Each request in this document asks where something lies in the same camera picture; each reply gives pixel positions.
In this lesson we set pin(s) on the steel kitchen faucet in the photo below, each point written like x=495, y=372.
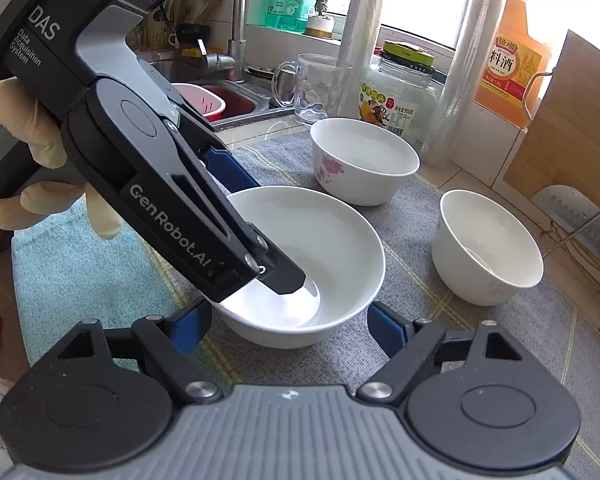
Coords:
x=237, y=10

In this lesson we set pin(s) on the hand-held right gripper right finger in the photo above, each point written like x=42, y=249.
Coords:
x=387, y=327

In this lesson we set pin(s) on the orange cooking wine jug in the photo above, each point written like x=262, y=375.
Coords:
x=510, y=75

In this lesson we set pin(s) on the bamboo cutting board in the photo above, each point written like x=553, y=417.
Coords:
x=580, y=125

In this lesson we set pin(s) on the clear plastic wrap roll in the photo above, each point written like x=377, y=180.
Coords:
x=460, y=85
x=360, y=20

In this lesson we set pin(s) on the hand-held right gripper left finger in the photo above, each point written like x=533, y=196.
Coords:
x=192, y=327

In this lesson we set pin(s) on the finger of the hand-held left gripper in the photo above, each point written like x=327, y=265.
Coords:
x=180, y=220
x=230, y=170

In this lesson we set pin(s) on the clear glass mug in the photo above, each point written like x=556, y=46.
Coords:
x=320, y=90

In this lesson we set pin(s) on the person's left hand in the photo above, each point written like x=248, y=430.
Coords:
x=30, y=110

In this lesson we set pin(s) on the red plastic colander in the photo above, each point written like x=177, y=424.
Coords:
x=200, y=102

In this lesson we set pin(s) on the glass jar with label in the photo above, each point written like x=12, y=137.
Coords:
x=400, y=105

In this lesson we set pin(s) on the steel kitchen sink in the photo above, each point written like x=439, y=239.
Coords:
x=260, y=77

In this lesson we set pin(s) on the small potted plant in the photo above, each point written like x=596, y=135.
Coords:
x=320, y=25

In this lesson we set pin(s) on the grey blue checked cloth mat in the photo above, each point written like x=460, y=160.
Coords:
x=130, y=270

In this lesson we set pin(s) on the white pink-floral bowl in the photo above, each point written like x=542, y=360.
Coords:
x=330, y=260
x=485, y=240
x=370, y=152

